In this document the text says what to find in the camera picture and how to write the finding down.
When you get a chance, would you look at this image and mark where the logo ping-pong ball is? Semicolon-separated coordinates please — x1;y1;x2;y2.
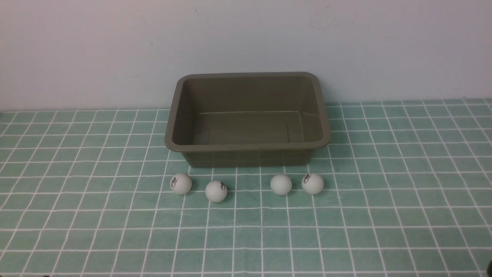
301;173;324;195
170;173;192;195

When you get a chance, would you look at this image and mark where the olive plastic storage bin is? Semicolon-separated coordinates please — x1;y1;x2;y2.
165;72;331;168

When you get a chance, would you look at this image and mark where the white ping-pong ball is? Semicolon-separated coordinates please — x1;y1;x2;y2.
204;180;228;203
269;174;292;196

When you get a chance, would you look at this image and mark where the green checkered tablecloth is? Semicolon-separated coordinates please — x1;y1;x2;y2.
0;98;492;277

